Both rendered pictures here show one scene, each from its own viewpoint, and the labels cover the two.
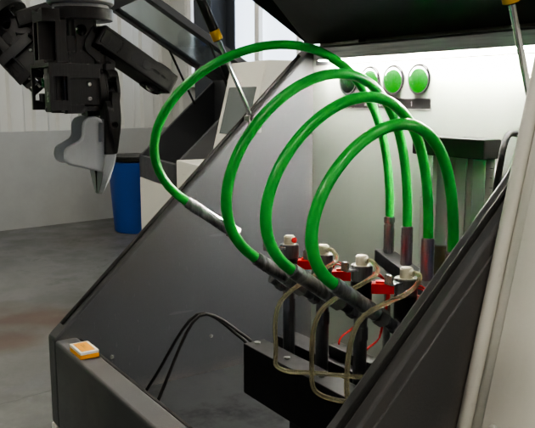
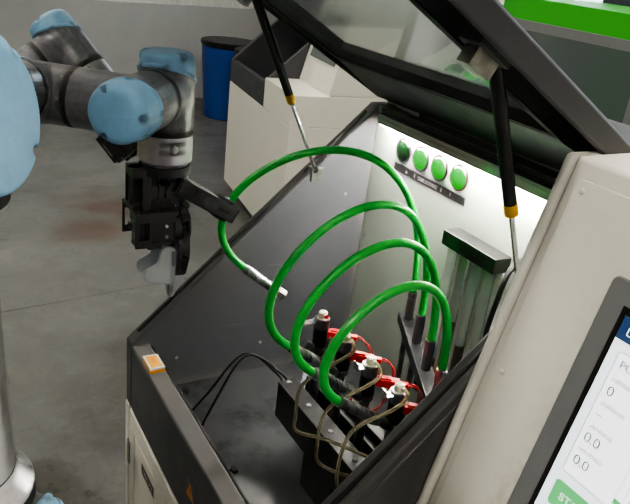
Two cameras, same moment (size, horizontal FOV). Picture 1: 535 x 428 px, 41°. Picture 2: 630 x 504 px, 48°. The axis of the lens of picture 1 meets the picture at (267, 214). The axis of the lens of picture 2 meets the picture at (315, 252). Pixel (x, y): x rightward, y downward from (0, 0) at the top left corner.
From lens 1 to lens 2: 0.42 m
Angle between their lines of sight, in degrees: 14
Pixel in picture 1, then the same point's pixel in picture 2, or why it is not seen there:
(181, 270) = (239, 292)
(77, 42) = (160, 191)
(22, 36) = not seen: hidden behind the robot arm
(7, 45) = not seen: hidden behind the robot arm
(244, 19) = not seen: outside the picture
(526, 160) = (495, 344)
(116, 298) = (183, 314)
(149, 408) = (196, 438)
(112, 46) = (187, 195)
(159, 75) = (224, 211)
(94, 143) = (168, 265)
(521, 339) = (463, 475)
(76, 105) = (155, 243)
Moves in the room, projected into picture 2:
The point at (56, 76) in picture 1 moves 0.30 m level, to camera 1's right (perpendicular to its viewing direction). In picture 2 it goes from (141, 223) to (357, 253)
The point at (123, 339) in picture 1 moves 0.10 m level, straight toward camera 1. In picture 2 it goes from (187, 344) to (185, 370)
